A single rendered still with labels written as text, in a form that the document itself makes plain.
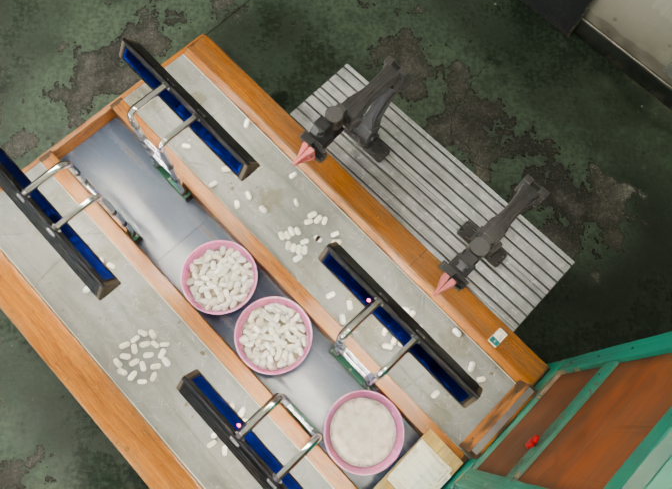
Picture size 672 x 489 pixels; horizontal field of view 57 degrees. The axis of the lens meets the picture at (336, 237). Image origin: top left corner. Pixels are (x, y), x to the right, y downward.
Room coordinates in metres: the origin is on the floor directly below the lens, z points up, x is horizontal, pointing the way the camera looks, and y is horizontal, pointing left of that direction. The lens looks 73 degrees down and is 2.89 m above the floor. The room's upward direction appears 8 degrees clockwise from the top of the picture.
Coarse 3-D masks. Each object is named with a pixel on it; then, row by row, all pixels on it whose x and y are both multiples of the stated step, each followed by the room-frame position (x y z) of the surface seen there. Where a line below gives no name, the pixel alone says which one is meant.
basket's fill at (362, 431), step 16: (352, 400) 0.10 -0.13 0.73; (368, 400) 0.11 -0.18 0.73; (336, 416) 0.04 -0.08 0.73; (352, 416) 0.05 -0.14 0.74; (368, 416) 0.05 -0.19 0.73; (384, 416) 0.06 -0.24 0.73; (336, 432) -0.01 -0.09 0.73; (352, 432) 0.00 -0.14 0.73; (368, 432) 0.00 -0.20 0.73; (384, 432) 0.01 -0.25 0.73; (336, 448) -0.06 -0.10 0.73; (352, 448) -0.05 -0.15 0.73; (368, 448) -0.05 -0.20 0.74; (384, 448) -0.04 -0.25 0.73; (352, 464) -0.10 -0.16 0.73; (368, 464) -0.10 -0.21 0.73
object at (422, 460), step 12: (420, 444) -0.01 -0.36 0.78; (408, 456) -0.05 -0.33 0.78; (420, 456) -0.05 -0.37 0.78; (432, 456) -0.04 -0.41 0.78; (396, 468) -0.09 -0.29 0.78; (408, 468) -0.09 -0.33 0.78; (420, 468) -0.08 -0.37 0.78; (432, 468) -0.08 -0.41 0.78; (444, 468) -0.07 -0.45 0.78; (396, 480) -0.13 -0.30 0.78; (408, 480) -0.13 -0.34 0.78; (420, 480) -0.12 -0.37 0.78; (432, 480) -0.12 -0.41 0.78; (444, 480) -0.11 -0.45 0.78
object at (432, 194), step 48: (336, 96) 1.27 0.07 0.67; (336, 144) 1.07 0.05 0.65; (384, 144) 1.10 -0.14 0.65; (432, 144) 1.12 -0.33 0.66; (384, 192) 0.89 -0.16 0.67; (432, 192) 0.92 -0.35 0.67; (480, 192) 0.94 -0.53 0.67; (432, 240) 0.72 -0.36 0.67; (528, 240) 0.77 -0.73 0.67; (480, 288) 0.56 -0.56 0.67; (528, 288) 0.59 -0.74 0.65
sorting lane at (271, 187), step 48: (192, 96) 1.15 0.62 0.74; (192, 144) 0.95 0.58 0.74; (240, 144) 0.97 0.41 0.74; (240, 192) 0.78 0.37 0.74; (288, 192) 0.81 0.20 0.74; (288, 240) 0.62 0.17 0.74; (336, 288) 0.47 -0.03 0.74; (384, 288) 0.50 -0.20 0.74; (384, 336) 0.33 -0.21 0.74; (432, 336) 0.35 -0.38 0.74; (432, 384) 0.19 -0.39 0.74; (480, 384) 0.21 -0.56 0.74
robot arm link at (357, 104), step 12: (384, 60) 1.18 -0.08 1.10; (384, 72) 1.14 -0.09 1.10; (396, 72) 1.14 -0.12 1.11; (408, 72) 1.15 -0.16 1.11; (372, 84) 1.09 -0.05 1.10; (384, 84) 1.09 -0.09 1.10; (408, 84) 1.16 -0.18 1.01; (360, 96) 1.04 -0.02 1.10; (372, 96) 1.04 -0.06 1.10; (348, 108) 0.99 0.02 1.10; (360, 108) 0.99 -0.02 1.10
